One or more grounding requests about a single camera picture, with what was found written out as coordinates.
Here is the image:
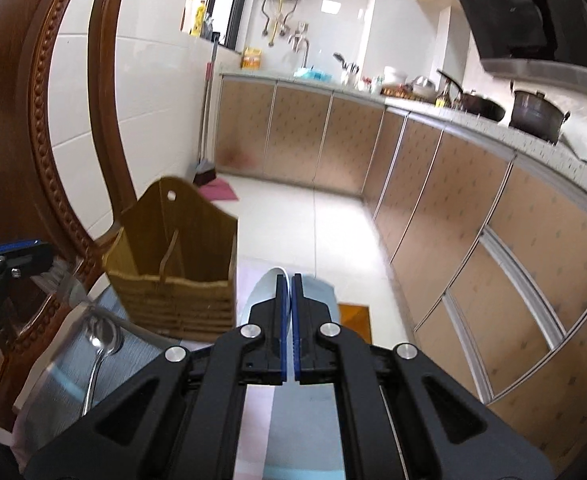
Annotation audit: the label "large steel spoon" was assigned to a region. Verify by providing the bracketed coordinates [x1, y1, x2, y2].
[80, 314, 123, 416]

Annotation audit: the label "steel fork shiny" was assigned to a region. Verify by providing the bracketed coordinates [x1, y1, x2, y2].
[31, 258, 92, 308]

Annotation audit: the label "kitchen cabinets beige doors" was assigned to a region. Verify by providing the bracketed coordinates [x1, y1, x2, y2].
[213, 73, 587, 476]

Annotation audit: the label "grey white striped tablecloth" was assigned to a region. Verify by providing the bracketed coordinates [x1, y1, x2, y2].
[10, 253, 375, 480]

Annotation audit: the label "carved wooden chair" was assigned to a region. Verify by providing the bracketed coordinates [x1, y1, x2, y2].
[0, 0, 136, 430]

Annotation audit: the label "wooden utensil holder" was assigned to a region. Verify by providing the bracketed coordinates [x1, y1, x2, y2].
[102, 177, 238, 342]

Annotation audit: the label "broom with dustpan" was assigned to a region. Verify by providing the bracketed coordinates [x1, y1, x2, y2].
[192, 32, 220, 188]

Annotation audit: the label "steel bowl on counter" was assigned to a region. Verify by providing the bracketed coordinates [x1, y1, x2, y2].
[409, 76, 438, 103]

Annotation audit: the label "utensil cup on counter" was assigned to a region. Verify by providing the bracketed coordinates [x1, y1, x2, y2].
[333, 52, 359, 88]

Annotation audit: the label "black wok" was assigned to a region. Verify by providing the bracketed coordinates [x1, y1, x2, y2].
[435, 70, 506, 122]

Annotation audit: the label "yellow bottle on sill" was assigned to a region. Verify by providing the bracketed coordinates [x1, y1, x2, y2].
[190, 0, 206, 37]

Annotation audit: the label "sink faucet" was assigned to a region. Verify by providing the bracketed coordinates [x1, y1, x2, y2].
[288, 22, 310, 68]

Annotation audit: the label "black cooking pot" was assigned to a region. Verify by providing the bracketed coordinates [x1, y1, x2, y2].
[509, 89, 570, 144]

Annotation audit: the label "black range hood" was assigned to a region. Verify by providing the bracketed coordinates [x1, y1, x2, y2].
[459, 0, 587, 94]

